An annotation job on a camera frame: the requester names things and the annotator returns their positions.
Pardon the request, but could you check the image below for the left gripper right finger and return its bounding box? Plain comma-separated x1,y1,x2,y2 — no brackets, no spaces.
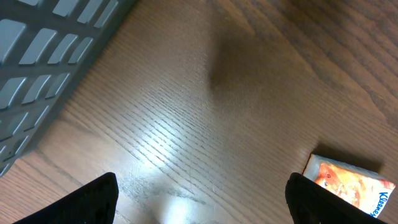
285,172,386,224

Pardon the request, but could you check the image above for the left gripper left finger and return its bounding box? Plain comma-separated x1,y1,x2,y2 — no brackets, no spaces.
15,172,119,224

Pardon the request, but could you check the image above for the orange tissue pack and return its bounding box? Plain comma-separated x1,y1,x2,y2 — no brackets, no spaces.
303,154,396,218

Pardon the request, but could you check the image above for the grey plastic basket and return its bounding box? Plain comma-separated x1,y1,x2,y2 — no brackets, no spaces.
1,0,134,174

